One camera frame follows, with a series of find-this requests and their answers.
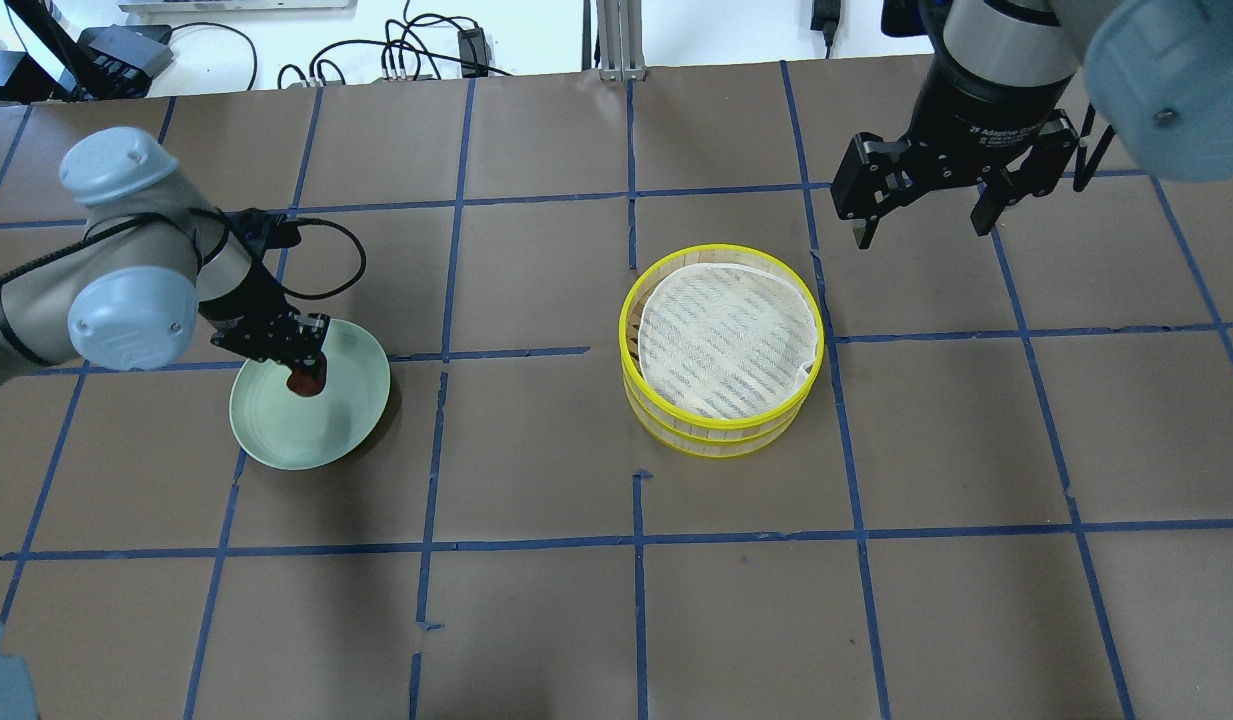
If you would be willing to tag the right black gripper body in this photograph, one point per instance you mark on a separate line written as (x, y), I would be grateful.
(981, 118)

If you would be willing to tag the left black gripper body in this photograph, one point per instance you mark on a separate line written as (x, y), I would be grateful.
(253, 305)

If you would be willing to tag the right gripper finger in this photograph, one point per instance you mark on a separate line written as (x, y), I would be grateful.
(870, 182)
(1038, 174)

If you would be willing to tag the dark red bun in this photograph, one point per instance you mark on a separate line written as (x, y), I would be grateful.
(307, 378)

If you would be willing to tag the yellow steamer layer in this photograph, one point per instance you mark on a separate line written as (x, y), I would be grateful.
(631, 312)
(697, 441)

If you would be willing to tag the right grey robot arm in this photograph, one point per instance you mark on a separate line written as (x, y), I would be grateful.
(1160, 72)

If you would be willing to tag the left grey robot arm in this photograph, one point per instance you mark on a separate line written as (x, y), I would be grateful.
(154, 258)

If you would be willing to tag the upper white steamer cloth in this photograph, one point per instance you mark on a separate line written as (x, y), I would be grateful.
(726, 341)

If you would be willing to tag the black electronics box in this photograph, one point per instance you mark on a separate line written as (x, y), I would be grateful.
(129, 57)

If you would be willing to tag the black power adapter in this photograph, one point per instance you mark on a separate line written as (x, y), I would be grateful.
(474, 54)

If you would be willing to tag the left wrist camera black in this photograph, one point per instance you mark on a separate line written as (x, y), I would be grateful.
(260, 231)

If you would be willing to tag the aluminium frame post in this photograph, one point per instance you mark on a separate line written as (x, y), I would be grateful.
(619, 33)

